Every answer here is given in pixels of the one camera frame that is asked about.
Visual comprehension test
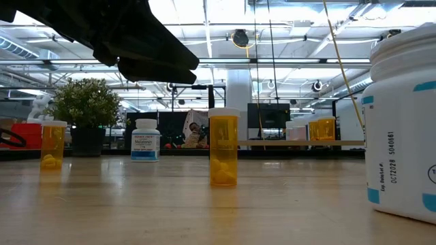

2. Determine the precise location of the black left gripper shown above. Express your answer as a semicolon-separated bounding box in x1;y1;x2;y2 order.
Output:
0;0;200;73

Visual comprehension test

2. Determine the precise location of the white melatonin bottle blue label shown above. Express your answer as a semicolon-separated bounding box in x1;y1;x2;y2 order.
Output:
130;118;161;163

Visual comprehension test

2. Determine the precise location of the orange pill bottle white cap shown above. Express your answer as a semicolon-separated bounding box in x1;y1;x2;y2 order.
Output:
40;120;68;171
208;108;240;187

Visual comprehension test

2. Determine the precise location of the black partition panel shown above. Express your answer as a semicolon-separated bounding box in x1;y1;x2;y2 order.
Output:
125;111;189;150

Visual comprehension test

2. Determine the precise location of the white draped cloth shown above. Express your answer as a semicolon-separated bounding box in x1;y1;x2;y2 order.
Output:
183;109;209;125

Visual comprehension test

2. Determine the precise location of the person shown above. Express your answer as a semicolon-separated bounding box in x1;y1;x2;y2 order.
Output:
182;121;209;150

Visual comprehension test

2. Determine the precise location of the potted green plant black pot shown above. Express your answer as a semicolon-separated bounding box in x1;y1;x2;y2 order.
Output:
44;77;123;157

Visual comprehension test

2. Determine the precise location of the white building pillar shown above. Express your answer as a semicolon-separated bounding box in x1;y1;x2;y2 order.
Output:
226;69;253;140

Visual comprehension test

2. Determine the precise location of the long ceiling light strip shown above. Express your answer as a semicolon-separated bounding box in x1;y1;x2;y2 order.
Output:
44;58;372;65

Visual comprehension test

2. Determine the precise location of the black monitor screen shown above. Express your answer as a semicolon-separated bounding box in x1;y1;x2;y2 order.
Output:
247;103;292;140

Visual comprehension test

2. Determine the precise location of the white robot figure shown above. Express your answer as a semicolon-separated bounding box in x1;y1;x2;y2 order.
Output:
26;94;55;124

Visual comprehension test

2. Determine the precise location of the red box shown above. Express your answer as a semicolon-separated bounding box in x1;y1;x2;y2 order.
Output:
9;122;44;150

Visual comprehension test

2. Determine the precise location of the large white supplement bottle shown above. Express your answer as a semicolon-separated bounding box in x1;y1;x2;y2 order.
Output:
360;23;436;225

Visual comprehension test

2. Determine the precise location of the black gantry frame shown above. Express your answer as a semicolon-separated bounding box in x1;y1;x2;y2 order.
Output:
171;84;227;113

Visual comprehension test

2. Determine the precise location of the black aluminium table frame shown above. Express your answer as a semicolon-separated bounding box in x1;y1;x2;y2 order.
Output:
0;146;366;161

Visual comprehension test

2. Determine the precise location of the black hanging cable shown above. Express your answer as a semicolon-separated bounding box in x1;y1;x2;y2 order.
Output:
252;0;262;124
266;0;279;104

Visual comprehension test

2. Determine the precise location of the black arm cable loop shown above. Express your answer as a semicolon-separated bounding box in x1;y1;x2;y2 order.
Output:
0;127;27;148

